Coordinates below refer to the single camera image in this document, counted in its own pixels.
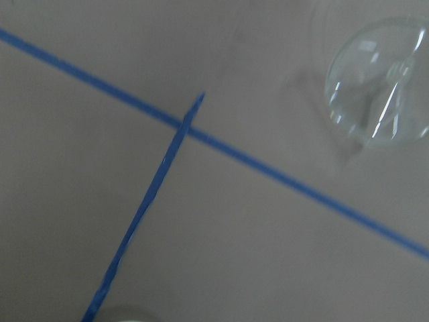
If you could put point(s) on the clear glass funnel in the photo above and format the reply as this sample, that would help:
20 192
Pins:
376 87

